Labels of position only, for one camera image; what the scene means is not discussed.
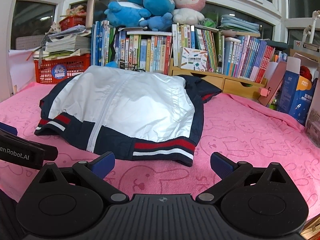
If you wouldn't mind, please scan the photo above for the white and navy jacket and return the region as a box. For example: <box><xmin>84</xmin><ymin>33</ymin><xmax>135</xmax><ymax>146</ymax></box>
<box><xmin>35</xmin><ymin>66</ymin><xmax>221</xmax><ymax>167</ymax></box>

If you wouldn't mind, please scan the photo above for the pink bunny towel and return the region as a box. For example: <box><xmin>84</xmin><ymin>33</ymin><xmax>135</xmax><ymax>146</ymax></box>
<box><xmin>1</xmin><ymin>83</ymin><xmax>319</xmax><ymax>218</ymax></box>

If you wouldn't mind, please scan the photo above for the white paper sheet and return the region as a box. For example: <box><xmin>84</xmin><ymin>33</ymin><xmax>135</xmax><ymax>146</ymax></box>
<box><xmin>9</xmin><ymin>49</ymin><xmax>36</xmax><ymax>94</ymax></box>

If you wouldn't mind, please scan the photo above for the red plastic crate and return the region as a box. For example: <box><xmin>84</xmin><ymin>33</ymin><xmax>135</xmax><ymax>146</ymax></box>
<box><xmin>34</xmin><ymin>54</ymin><xmax>91</xmax><ymax>84</ymax></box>

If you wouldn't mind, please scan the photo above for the wooden drawer organizer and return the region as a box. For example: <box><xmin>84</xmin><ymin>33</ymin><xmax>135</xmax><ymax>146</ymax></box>
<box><xmin>169</xmin><ymin>59</ymin><xmax>267</xmax><ymax>100</ymax></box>

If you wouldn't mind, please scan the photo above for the stack of papers and books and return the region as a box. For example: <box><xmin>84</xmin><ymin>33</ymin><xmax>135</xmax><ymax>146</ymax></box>
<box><xmin>33</xmin><ymin>25</ymin><xmax>92</xmax><ymax>60</ymax></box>

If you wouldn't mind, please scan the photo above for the blue cardboard box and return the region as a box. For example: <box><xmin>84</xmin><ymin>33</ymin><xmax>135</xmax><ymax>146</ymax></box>
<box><xmin>277</xmin><ymin>53</ymin><xmax>319</xmax><ymax>125</ymax></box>

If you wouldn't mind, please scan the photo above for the small red basket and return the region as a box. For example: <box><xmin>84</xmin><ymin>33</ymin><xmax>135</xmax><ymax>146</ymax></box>
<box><xmin>59</xmin><ymin>15</ymin><xmax>86</xmax><ymax>31</ymax></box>

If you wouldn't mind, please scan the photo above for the row of books right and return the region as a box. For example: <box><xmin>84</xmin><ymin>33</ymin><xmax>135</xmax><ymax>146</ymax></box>
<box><xmin>171</xmin><ymin>23</ymin><xmax>275</xmax><ymax>83</ymax></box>

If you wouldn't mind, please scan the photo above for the row of books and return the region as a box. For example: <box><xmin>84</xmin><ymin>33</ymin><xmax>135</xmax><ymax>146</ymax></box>
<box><xmin>171</xmin><ymin>23</ymin><xmax>275</xmax><ymax>83</ymax></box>
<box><xmin>91</xmin><ymin>20</ymin><xmax>172</xmax><ymax>75</ymax></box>

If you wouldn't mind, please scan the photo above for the miniature black bicycle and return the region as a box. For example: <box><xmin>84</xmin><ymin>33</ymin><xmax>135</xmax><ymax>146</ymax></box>
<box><xmin>119</xmin><ymin>63</ymin><xmax>146</xmax><ymax>72</ymax></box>

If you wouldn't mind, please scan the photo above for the white colourful card box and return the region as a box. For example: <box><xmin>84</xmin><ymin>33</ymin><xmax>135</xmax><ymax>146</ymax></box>
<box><xmin>178</xmin><ymin>47</ymin><xmax>208</xmax><ymax>72</ymax></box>

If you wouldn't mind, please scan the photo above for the cardboard tube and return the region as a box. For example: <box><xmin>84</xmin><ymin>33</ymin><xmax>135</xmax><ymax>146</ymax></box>
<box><xmin>86</xmin><ymin>0</ymin><xmax>95</xmax><ymax>29</ymax></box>

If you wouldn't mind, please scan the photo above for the row of books left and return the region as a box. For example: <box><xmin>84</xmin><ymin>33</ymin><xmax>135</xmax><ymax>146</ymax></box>
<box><xmin>91</xmin><ymin>20</ymin><xmax>172</xmax><ymax>75</ymax></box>

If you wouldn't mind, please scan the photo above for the blue plush toy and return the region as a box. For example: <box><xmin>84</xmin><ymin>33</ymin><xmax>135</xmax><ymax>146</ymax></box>
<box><xmin>104</xmin><ymin>0</ymin><xmax>175</xmax><ymax>31</ymax></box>

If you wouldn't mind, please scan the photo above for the pink bunny plush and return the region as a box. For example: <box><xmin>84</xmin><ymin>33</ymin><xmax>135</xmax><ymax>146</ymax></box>
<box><xmin>172</xmin><ymin>0</ymin><xmax>206</xmax><ymax>25</ymax></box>

